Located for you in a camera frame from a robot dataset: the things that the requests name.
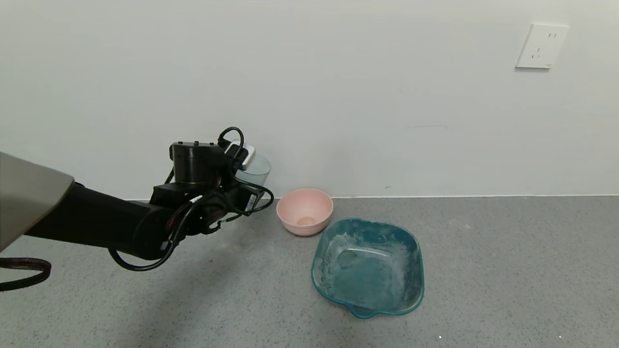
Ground clear ribbed plastic cup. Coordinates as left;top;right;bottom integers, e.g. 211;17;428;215
236;151;272;189

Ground pink bowl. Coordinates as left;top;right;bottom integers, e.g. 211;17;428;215
276;188;334;237

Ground white powder residue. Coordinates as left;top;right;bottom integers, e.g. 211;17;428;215
320;232;411;310

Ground teal square plastic basin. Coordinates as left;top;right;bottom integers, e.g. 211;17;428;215
311;217;425;319

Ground black camera cable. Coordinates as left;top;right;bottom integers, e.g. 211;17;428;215
108;126;275;272

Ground thin gripper wire bundle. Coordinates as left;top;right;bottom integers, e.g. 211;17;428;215
164;194;204;252

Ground white wall socket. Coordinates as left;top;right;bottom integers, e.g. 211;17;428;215
515;23;570;70

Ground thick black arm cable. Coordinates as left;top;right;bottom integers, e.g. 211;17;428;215
0;257;52;292

